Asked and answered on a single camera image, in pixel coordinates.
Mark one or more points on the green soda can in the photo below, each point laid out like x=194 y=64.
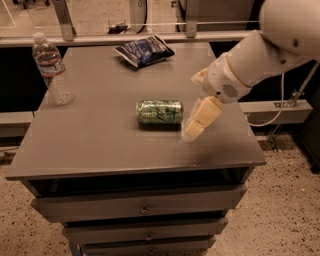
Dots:
x=159 y=111

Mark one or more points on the grey drawer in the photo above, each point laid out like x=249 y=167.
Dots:
x=139 y=203
x=146 y=231
x=149 y=247

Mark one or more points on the small dark object behind rail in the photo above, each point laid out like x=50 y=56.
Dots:
x=118 y=28

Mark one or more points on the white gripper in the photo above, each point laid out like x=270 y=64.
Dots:
x=222 y=81

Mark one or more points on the bottom grey drawer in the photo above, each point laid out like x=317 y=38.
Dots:
x=149 y=247

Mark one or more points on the grey drawer cabinet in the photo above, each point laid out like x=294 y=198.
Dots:
x=96 y=146

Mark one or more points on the blue chip bag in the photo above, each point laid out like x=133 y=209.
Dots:
x=144 y=52

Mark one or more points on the clear plastic water bottle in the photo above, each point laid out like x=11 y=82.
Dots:
x=52 y=69

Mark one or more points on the grey metal railing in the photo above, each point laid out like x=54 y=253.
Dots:
x=85 y=22

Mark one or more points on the top grey drawer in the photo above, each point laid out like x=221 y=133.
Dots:
x=139 y=203

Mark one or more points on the middle grey drawer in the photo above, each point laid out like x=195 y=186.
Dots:
x=146 y=231

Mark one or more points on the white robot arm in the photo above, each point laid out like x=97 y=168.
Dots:
x=289 y=36

